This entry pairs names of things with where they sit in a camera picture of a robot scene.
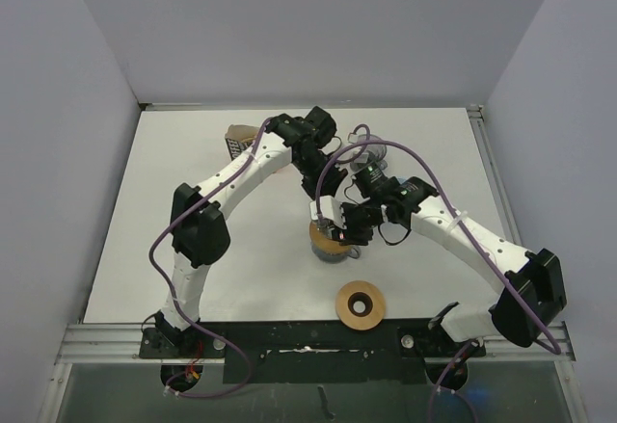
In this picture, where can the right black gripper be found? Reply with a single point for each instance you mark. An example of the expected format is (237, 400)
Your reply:
(353, 234)

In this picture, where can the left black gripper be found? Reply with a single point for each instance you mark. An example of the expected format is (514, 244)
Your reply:
(333, 178)

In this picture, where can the grey glass carafe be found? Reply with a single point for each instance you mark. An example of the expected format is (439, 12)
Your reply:
(336, 254)

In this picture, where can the orange coffee filter box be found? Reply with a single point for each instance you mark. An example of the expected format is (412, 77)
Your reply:
(239, 137)

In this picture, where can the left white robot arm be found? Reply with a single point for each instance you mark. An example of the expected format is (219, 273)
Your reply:
(198, 236)

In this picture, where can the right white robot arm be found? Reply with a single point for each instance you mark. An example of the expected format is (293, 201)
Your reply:
(529, 285)

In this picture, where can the grey plastic dripper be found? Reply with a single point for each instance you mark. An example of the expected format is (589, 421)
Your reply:
(371, 154)

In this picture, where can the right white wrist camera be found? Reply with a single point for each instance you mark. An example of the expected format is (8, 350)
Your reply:
(327, 212)

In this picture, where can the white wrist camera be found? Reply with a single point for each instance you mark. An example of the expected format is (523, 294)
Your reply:
(359, 134)
(327, 212)

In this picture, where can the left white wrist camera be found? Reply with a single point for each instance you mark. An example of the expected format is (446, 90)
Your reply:
(359, 134)

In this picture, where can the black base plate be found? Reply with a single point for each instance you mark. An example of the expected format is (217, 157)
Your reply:
(409, 351)

